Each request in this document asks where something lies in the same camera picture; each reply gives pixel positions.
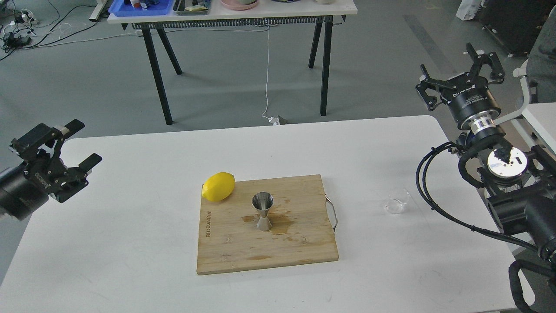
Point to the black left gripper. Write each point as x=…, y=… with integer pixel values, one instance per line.
x=42, y=175

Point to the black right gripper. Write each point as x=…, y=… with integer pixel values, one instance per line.
x=471, y=102

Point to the small clear glass cup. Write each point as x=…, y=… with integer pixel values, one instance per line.
x=397, y=201

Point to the steel double jigger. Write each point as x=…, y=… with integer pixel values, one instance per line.
x=262, y=202

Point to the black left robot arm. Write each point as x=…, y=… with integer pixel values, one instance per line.
x=42, y=173

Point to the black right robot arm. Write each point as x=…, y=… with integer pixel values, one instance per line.
x=520, y=185

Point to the white office chair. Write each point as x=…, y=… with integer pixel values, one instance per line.
x=537, y=81

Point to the white background table black legs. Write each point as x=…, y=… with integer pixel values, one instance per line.
x=264, y=13

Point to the blue plastic tray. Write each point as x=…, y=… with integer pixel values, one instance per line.
x=120, y=8

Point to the yellow lemon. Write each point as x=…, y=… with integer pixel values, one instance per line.
x=218, y=187

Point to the grey metal tray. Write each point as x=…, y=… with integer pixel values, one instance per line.
x=191, y=7

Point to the bamboo cutting board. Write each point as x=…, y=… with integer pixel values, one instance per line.
x=301, y=233

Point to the pink plate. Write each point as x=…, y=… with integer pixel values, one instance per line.
x=239, y=4

